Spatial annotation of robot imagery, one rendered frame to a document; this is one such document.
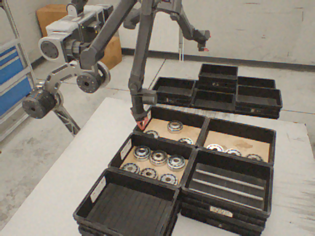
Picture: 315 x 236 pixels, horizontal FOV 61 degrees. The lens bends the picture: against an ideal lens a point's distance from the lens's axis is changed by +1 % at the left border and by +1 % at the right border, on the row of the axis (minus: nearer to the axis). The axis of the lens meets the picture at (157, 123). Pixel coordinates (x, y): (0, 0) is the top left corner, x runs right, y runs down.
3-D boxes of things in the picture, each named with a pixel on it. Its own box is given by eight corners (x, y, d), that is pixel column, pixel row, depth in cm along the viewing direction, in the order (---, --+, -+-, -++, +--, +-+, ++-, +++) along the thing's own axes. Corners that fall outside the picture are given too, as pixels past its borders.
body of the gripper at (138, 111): (141, 107, 142) (139, 95, 137) (147, 117, 134) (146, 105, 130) (130, 110, 140) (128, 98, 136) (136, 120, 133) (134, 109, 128)
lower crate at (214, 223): (179, 216, 139) (179, 203, 131) (194, 174, 160) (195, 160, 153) (259, 243, 127) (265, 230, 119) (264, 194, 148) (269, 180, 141)
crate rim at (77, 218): (71, 219, 116) (70, 216, 115) (106, 169, 138) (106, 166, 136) (156, 251, 104) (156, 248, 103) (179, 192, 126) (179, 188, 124)
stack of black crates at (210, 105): (189, 131, 277) (191, 105, 256) (194, 115, 300) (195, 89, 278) (228, 137, 268) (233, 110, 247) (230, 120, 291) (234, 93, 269)
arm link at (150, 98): (135, 76, 131) (128, 83, 124) (157, 78, 128) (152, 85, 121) (136, 98, 137) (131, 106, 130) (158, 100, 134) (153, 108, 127)
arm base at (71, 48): (74, 56, 134) (69, 32, 127) (89, 58, 132) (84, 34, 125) (65, 63, 128) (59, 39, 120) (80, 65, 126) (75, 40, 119)
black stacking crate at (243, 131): (195, 161, 154) (197, 147, 146) (207, 131, 175) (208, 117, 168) (268, 180, 142) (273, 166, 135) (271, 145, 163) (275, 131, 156)
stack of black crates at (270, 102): (228, 137, 268) (235, 101, 240) (230, 120, 290) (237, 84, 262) (271, 144, 259) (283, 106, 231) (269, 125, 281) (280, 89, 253)
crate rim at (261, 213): (179, 192, 126) (179, 188, 124) (196, 150, 148) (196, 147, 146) (269, 219, 114) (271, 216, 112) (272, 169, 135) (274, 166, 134)
